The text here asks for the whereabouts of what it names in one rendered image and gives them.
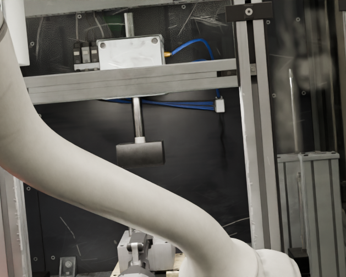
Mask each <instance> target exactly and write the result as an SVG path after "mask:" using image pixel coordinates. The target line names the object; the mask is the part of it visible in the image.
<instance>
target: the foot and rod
mask: <svg viewBox="0 0 346 277"><path fill-rule="evenodd" d="M131 106H132V113H133V126H134V137H135V142H128V143H120V144H118V145H116V150H117V162H118V167H120V168H122V169H129V168H142V167H155V166H163V165H164V164H165V162H166V161H165V154H164V142H163V140H154V141H145V130H144V118H143V111H142V99H141V97H131Z"/></svg>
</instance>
